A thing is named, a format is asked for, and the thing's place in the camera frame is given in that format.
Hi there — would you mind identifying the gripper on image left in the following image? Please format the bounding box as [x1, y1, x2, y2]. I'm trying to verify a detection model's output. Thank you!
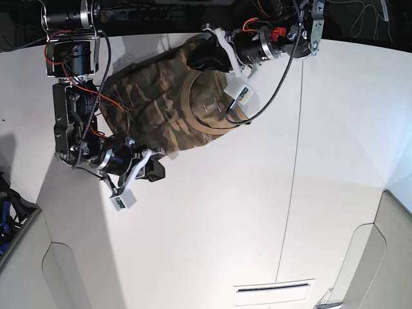
[96, 135, 165, 194]

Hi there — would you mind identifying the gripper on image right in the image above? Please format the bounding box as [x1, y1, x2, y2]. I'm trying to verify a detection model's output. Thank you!
[187, 24, 286, 77]

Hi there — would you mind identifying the camouflage T-shirt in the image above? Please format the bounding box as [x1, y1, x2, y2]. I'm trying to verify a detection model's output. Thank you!
[100, 35, 247, 155]

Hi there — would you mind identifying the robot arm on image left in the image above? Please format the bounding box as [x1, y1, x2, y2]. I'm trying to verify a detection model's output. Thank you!
[41, 1, 165, 194]

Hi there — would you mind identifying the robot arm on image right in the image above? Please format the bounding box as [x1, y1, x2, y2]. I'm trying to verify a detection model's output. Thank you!
[187, 1, 324, 76]

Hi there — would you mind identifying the black power strip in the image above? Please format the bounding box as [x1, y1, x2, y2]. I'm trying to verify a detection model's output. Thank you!
[101, 7, 170, 23]

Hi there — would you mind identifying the bin with blue items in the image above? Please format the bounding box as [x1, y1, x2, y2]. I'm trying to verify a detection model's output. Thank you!
[1, 169, 41, 263]

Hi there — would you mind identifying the white wrist camera, image left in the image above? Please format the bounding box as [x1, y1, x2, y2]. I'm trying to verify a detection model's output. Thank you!
[110, 189, 136, 211]

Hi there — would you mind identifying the white wrist camera, image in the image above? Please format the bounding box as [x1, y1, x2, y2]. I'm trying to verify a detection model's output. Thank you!
[224, 77, 254, 105]
[110, 189, 136, 211]

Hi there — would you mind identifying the white wrist camera, image right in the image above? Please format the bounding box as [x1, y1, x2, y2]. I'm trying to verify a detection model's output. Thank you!
[224, 77, 254, 105]

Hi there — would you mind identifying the black braided cable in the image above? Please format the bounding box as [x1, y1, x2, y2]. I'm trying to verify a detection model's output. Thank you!
[225, 0, 305, 125]

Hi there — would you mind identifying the grey looped cable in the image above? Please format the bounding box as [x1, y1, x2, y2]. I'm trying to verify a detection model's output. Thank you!
[351, 0, 395, 41]

